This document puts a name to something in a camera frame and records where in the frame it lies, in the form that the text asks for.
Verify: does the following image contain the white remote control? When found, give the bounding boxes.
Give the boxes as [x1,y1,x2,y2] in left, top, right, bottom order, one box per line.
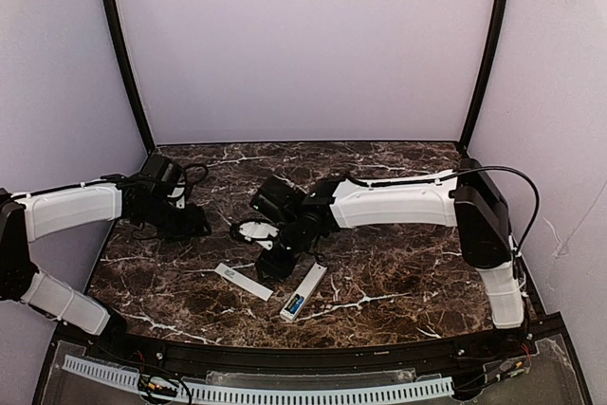
[280,263,327,322]

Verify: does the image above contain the green AA battery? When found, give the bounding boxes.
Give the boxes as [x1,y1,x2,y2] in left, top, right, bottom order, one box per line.
[284,295,301,314]

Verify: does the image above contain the grey remote battery cover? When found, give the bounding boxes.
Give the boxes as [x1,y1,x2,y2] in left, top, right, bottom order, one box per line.
[214,263,273,302]

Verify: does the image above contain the blue AA battery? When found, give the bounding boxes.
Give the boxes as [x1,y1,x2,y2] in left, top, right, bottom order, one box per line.
[286,297,304,315]

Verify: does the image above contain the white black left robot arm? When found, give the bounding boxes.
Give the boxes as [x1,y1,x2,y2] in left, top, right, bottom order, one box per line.
[1,155,212,337]

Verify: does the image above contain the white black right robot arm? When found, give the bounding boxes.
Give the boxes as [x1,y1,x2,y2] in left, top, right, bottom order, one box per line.
[235,158,525,330]

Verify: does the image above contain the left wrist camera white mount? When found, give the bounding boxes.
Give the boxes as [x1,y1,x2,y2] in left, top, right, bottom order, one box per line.
[168,184,188,210]

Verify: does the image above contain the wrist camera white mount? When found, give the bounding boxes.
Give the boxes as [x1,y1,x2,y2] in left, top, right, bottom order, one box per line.
[230,220,279,250]
[168,184,188,210]

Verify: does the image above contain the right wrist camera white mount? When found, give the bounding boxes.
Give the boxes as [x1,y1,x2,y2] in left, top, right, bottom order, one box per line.
[230,220,279,250]

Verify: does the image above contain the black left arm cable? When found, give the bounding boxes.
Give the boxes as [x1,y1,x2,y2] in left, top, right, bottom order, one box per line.
[170,162,210,202]

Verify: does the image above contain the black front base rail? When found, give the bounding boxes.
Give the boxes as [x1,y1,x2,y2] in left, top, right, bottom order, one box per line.
[55,313,570,377]

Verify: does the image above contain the left white cable duct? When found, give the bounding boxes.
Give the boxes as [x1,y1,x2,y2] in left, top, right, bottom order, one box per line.
[62,355,139,393]

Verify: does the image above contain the white cable duct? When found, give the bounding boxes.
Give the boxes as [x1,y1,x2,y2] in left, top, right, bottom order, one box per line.
[62,355,139,393]
[179,375,454,402]

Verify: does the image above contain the centre white cable duct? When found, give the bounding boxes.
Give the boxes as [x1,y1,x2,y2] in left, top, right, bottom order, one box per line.
[179,375,454,402]

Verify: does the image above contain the black left frame post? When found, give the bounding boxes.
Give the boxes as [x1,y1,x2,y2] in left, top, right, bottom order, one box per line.
[102,0,156,155]

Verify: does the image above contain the black frame post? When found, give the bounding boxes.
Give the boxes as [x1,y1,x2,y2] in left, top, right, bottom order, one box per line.
[102,0,156,155]
[457,0,507,153]

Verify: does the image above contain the black right frame post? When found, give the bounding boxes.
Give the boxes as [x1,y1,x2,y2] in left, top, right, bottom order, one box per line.
[457,0,507,153]

